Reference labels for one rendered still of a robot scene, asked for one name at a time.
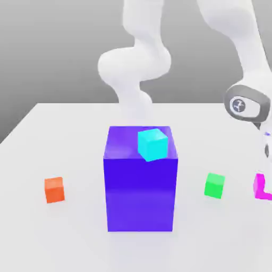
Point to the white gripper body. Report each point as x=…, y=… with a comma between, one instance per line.
x=268, y=180

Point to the small magenta cube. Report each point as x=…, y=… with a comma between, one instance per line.
x=259, y=188

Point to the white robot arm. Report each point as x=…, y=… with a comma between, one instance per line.
x=136, y=68

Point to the small green cube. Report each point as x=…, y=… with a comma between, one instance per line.
x=214, y=186

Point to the small cyan cube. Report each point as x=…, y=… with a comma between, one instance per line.
x=152, y=145

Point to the small orange cube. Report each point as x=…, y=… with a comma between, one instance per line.
x=54, y=190

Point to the large blue box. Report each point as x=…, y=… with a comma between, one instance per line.
x=139, y=191

